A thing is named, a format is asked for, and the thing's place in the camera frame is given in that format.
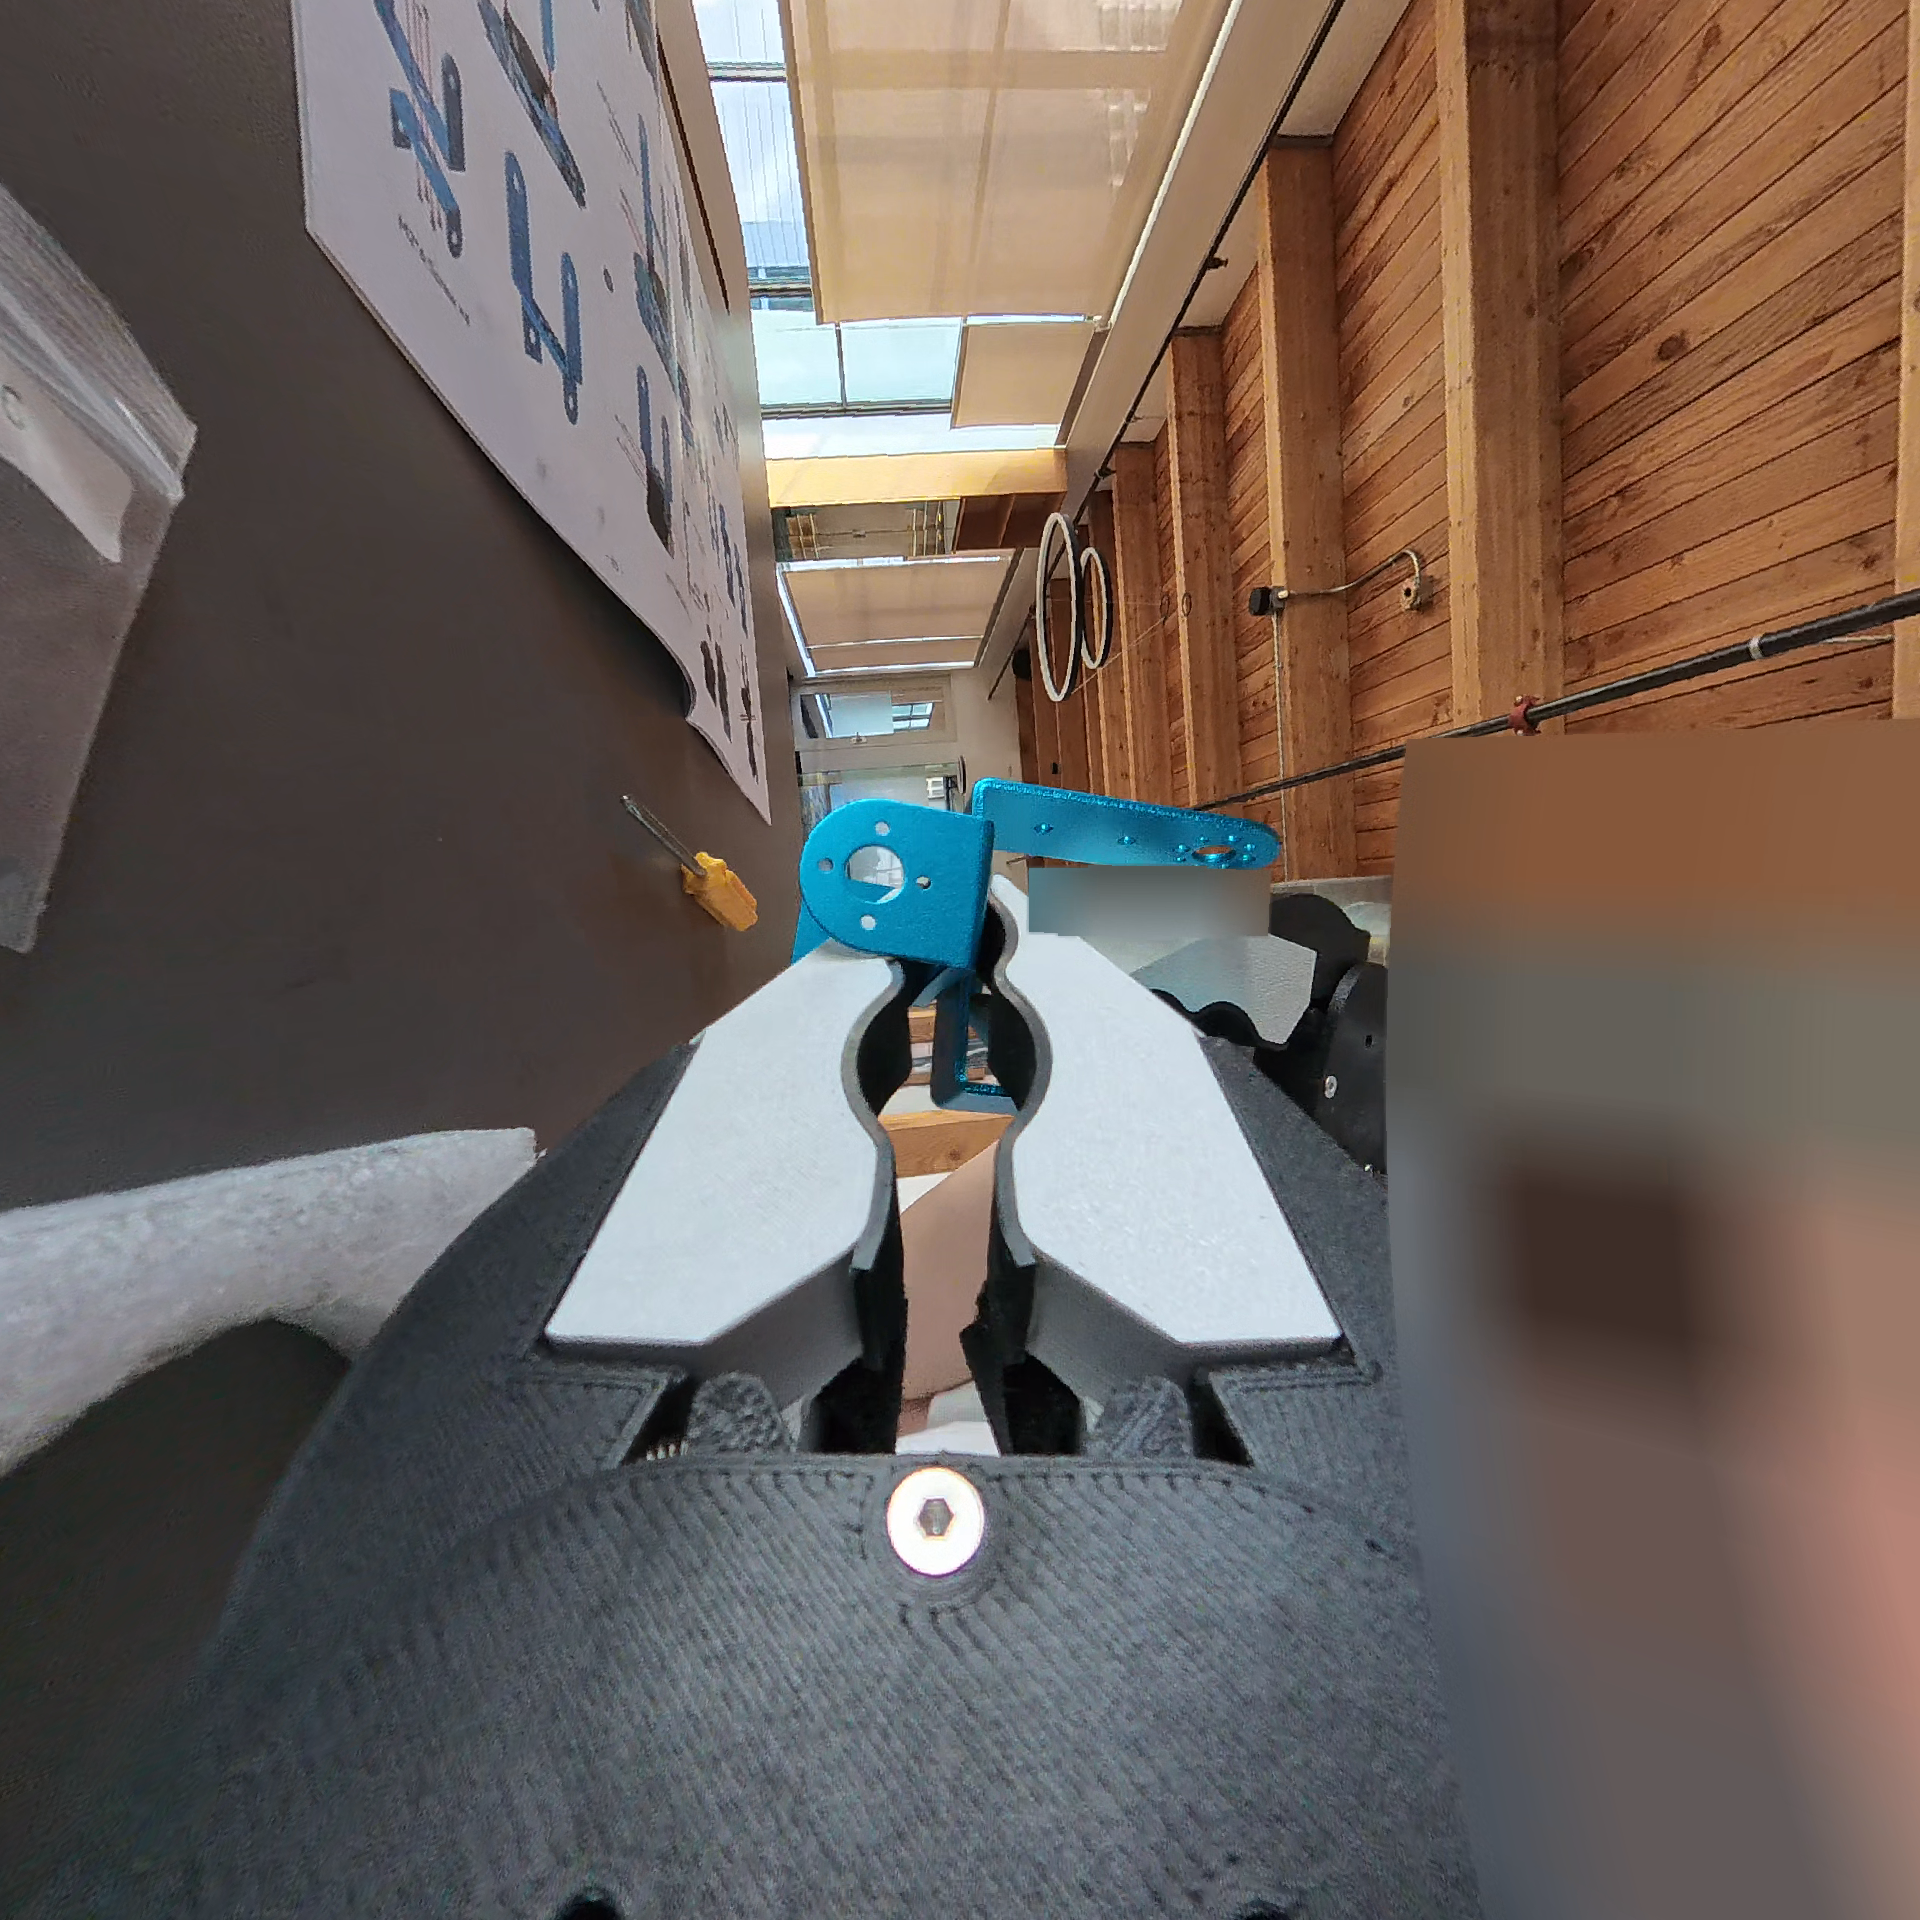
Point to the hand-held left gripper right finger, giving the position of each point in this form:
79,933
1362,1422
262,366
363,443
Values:
1156,1184

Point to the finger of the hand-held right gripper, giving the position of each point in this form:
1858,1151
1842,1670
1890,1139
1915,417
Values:
1224,971

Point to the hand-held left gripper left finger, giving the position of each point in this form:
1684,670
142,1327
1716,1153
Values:
720,1184

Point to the blue metal robot arm bracket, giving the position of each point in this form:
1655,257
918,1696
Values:
885,886

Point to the person's right forearm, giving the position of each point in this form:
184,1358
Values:
946,1275

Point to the thin black pole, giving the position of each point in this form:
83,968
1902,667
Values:
1523,717

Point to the white foam sheet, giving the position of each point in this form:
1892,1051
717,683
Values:
182,1245

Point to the small beige roller blind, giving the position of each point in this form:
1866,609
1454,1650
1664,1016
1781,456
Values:
1027,376

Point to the white linear ceiling light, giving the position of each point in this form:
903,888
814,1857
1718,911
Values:
1186,225

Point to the printed instruction sheet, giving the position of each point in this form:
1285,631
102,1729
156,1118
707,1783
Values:
495,376

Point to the large beige roller blind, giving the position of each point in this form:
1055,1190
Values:
962,165

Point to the small clear plastic zip bag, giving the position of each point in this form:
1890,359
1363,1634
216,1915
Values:
76,599

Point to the metal wall conduit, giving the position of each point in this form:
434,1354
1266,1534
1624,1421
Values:
1349,585

